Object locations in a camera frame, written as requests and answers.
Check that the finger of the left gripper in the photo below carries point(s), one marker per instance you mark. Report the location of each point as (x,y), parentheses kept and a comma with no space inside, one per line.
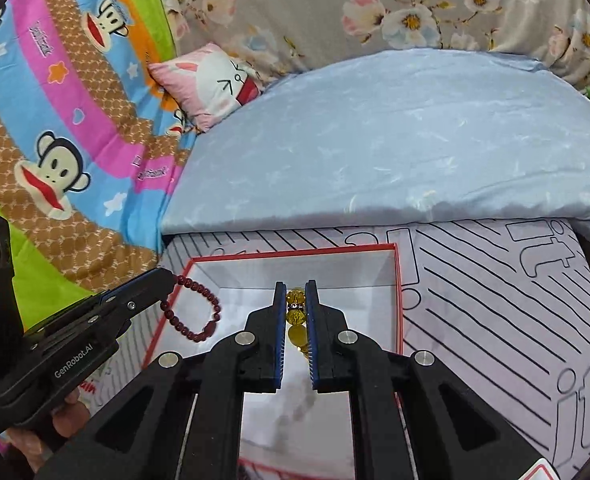
(138,294)

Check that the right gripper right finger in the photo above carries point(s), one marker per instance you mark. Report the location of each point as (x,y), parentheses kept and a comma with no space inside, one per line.
(411,416)

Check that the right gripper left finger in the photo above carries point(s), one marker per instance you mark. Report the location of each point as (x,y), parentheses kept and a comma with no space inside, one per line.
(180,418)

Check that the red jewelry box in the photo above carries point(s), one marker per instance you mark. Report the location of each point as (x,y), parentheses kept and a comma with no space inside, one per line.
(295,319)

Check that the person's left hand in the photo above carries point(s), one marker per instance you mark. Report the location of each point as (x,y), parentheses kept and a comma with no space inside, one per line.
(65,422)

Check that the colourful monkey cartoon blanket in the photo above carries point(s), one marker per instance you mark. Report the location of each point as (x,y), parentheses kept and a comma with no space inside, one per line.
(91,148)

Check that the pink bunny cushion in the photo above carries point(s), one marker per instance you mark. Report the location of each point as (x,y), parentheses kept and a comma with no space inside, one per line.
(207,83)

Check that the light blue pillow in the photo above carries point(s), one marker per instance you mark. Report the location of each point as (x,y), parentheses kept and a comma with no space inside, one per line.
(394,137)

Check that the grey floral bedsheet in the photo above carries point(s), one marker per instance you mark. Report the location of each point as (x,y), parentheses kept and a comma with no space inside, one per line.
(279,37)

